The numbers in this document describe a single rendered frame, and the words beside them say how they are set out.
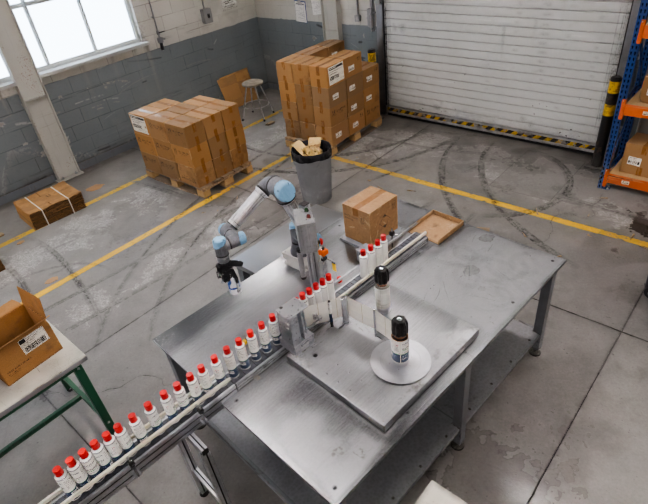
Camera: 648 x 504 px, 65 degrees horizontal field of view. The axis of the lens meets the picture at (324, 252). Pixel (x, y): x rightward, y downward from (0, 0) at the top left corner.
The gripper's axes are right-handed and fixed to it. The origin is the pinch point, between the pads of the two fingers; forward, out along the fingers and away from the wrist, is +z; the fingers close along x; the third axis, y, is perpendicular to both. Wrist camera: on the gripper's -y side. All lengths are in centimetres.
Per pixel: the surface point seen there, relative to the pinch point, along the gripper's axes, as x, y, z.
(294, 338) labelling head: 61, 11, -1
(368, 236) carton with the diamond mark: 32, -92, 6
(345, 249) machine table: 18, -83, 17
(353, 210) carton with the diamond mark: 20, -93, -10
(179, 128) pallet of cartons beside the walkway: -278, -157, 12
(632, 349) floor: 189, -185, 99
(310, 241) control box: 47, -23, -36
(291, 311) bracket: 58, 7, -15
